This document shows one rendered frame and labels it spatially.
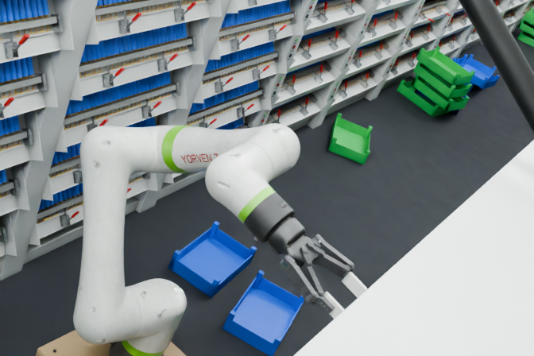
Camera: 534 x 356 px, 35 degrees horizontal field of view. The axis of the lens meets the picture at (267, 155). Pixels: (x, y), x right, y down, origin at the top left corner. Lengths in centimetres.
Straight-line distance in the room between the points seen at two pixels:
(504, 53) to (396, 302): 30
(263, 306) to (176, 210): 57
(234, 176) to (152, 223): 168
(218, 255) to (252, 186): 164
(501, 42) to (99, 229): 142
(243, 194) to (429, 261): 111
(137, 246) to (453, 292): 268
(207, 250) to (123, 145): 134
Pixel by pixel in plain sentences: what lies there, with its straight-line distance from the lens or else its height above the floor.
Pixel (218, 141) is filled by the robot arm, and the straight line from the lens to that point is 189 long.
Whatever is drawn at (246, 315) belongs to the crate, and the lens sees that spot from 309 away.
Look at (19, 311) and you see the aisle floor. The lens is 283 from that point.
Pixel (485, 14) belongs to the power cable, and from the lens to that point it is 75.
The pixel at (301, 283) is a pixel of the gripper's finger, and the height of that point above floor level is 103.
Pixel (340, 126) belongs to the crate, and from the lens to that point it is 458.
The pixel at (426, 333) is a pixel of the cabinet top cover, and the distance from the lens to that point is 52.
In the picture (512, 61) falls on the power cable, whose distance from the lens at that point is 75.
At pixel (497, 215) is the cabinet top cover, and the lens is 68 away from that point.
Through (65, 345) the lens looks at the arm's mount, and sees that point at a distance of 230.
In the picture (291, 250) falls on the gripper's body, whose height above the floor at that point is 104.
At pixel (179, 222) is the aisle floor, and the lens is 338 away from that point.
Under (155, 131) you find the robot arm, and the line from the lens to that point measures 208.
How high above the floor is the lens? 198
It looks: 29 degrees down
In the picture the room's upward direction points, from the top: 24 degrees clockwise
